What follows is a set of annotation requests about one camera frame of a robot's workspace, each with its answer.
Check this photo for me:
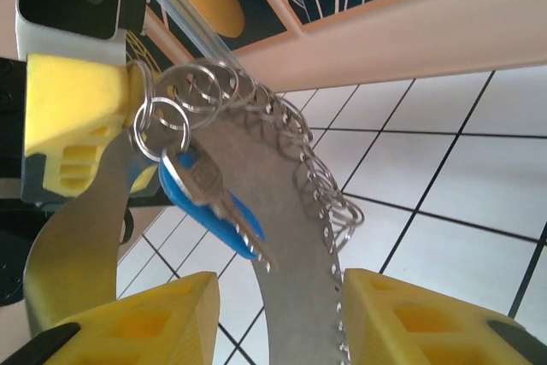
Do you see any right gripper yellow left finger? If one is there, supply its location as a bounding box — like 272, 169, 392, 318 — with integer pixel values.
0, 270, 221, 365

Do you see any curved metal strip with keyrings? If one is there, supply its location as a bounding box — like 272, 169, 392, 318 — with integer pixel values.
23, 59, 367, 365

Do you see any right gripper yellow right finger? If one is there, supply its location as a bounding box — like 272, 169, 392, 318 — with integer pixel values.
340, 268, 547, 365

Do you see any silver key with blue tag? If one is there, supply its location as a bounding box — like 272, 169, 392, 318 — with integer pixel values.
157, 145, 279, 274

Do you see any silver keyring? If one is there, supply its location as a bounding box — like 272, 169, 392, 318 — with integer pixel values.
131, 97, 191, 162

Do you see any aluminium corner post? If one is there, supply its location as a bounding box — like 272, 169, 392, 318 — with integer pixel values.
114, 0, 243, 69

